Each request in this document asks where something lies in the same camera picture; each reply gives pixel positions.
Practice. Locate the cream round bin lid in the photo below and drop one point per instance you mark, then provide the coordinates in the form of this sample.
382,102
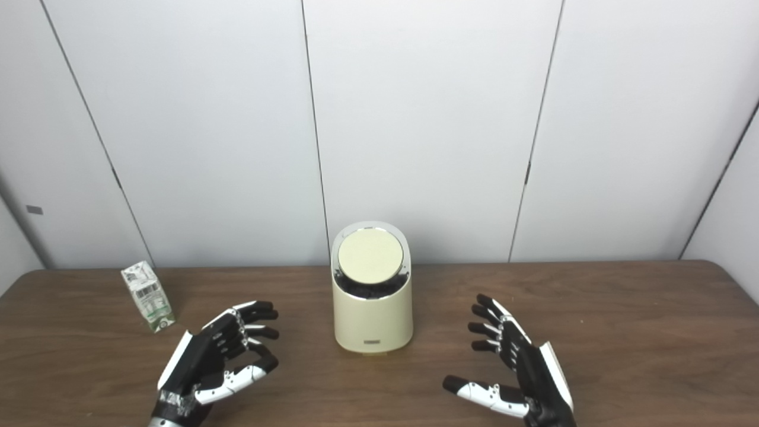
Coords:
370,256

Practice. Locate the black wall panel hinge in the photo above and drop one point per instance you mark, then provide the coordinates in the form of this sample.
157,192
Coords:
117,178
528,173

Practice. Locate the cream-colored bin body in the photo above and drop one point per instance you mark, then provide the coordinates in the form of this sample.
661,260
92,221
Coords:
372,323

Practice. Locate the white green milk carton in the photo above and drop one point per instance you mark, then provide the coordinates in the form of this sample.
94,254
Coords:
148,296

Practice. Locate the small gray wall label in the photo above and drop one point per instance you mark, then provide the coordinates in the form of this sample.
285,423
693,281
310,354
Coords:
34,210

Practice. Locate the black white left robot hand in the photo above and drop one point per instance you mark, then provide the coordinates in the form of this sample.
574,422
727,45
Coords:
201,356

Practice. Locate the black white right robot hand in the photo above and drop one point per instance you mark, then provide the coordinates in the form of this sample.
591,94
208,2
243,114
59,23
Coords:
533,373

